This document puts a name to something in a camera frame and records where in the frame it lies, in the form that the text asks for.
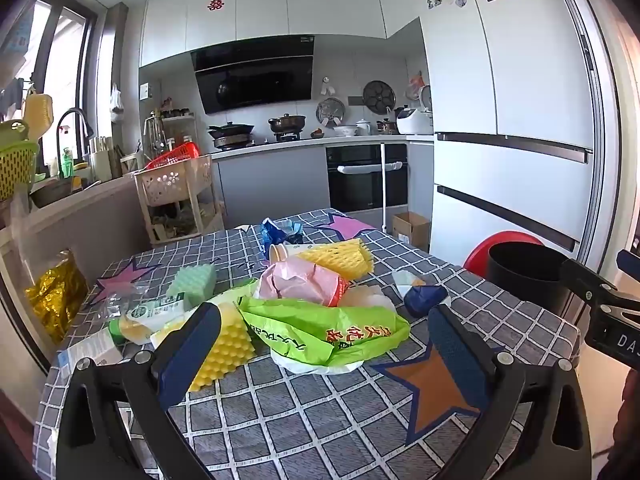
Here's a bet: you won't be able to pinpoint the black round bin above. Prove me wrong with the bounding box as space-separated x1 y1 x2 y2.
487 241 581 328

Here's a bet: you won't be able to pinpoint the green white cylindrical container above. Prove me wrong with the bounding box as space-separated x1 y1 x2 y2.
109 295 201 347

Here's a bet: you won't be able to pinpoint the yellow plastic basket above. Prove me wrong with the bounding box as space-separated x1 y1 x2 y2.
24 92 55 141

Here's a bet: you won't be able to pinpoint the beige storage cart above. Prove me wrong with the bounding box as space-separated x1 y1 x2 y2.
132 155 226 246

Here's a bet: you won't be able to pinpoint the grey checked tablecloth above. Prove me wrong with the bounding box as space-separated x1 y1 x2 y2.
32 207 583 480

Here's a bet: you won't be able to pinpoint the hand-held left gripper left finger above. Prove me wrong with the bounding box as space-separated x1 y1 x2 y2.
55 302 223 480

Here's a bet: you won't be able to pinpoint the white carton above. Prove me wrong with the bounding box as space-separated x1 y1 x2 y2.
57 332 123 373

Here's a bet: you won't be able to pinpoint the dark blue pouch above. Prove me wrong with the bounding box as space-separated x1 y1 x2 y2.
402 284 449 318

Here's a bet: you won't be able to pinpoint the green plastic basket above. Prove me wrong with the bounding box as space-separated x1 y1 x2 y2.
0 120 40 201

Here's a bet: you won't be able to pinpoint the blue wrapper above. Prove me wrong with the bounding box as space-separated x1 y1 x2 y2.
260 217 305 246

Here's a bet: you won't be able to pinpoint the green plastic bag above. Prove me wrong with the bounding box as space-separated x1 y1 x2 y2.
237 296 411 367

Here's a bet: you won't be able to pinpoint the kitchen window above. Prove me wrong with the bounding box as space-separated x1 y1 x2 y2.
0 0 98 181

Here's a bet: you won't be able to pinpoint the gold foil bag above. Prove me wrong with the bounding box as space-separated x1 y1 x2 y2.
25 250 91 343

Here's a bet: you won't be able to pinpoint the lidded cooking pot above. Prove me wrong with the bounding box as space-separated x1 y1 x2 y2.
268 114 307 141

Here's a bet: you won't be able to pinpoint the black kitchen faucet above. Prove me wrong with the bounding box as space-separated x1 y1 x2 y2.
54 108 95 178

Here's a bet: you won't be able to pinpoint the red plastic stool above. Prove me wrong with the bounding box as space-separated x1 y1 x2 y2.
462 231 546 278

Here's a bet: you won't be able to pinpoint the white paper wrapper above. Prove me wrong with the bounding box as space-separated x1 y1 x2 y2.
392 270 426 296

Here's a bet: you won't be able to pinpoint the black wok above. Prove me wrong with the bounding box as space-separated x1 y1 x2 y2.
207 121 255 148

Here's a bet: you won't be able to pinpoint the hanging white plastic bag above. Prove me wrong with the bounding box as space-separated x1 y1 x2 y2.
109 84 125 123

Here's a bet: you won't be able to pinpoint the yellow foam fruit net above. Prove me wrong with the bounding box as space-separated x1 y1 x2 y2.
294 238 376 281

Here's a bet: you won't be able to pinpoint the round steel steamer plate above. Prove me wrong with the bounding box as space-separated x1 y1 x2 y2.
316 97 347 126

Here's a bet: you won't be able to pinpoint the leaf print paper cup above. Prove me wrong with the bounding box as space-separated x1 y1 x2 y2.
267 242 321 266

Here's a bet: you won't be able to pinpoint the white upper cabinets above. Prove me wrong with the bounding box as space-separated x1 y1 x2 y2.
140 0 421 68

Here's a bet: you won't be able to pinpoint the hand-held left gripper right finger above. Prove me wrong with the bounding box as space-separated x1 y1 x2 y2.
427 304 593 480

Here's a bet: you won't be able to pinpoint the red plastic basket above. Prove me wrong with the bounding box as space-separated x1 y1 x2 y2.
145 141 201 171

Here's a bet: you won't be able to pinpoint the black range hood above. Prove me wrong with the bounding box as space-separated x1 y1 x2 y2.
191 35 316 115

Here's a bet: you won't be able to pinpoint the yellow wavy sponge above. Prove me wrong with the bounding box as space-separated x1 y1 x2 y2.
150 301 257 393

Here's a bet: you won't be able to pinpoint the round dark wall pan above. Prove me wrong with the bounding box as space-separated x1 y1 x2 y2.
362 80 397 112

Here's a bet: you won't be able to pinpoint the white rice cooker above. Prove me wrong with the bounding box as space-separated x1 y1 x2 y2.
396 107 435 136

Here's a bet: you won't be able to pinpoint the white refrigerator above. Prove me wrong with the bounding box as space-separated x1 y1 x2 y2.
419 0 623 271

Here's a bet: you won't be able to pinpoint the pink plastic bag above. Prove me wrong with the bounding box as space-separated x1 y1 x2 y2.
256 256 351 308

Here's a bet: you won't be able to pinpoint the green sponge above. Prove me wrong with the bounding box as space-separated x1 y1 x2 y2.
166 263 217 311

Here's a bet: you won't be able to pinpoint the cardboard box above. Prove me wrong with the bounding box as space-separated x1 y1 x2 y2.
392 211 432 251

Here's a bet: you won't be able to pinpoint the grey kitchen counter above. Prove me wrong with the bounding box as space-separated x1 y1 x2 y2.
212 135 436 216

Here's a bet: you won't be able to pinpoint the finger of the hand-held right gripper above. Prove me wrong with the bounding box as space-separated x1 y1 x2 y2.
559 257 640 328
616 249 640 276

